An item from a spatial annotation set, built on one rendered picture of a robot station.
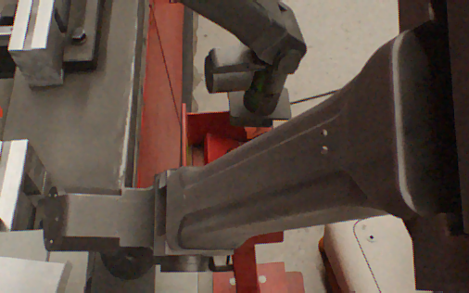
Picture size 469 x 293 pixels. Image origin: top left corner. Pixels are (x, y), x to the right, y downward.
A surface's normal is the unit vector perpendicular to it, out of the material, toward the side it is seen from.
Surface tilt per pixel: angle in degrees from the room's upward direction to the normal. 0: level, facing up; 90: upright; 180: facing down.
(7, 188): 0
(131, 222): 39
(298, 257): 0
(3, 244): 0
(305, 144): 68
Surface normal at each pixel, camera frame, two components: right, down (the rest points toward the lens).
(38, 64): 0.03, 0.83
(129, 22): -0.06, -0.55
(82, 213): 0.42, -0.19
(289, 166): -0.94, -0.07
